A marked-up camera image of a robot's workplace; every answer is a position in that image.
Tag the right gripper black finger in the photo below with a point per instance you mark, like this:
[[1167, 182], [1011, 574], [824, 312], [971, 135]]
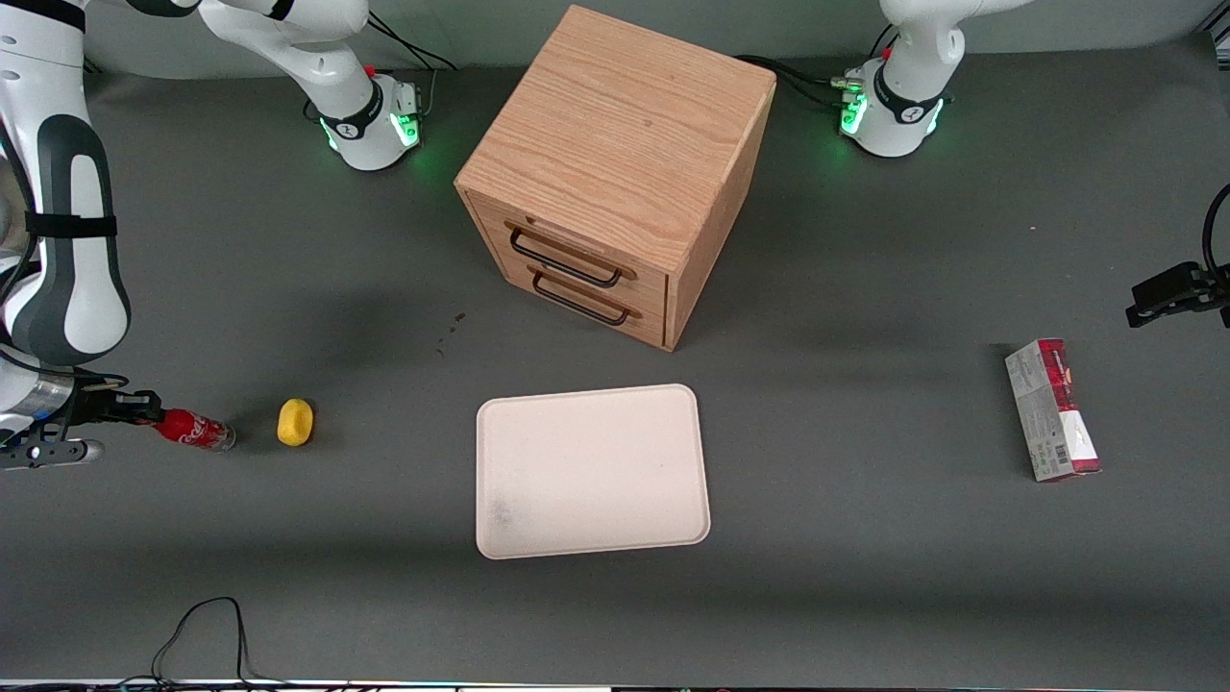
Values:
[[130, 400], [130, 417]]

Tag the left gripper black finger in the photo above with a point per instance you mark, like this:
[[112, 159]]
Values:
[[1163, 293]]

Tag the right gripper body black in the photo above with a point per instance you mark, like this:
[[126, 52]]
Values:
[[93, 406]]

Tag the small red coke bottle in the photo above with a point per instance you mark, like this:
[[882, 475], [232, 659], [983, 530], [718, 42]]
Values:
[[197, 430]]

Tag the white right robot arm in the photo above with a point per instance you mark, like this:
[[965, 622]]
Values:
[[82, 288]]

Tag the pale pink plastic tray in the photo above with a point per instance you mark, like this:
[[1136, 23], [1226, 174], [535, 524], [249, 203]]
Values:
[[591, 471]]

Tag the red plaid cardboard box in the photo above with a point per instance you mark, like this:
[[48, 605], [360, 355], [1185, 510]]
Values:
[[1052, 408]]

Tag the yellow lemon toy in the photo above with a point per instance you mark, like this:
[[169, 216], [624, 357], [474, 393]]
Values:
[[295, 423]]

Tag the wooden drawer with narrow front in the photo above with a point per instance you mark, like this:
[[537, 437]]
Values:
[[649, 322]]

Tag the wooden drawer with wide front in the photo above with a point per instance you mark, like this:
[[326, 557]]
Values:
[[644, 281]]

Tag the oak wooden drawer cabinet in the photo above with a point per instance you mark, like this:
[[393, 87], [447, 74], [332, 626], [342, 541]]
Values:
[[615, 125]]

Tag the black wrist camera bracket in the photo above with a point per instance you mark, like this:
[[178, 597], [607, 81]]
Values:
[[48, 452]]

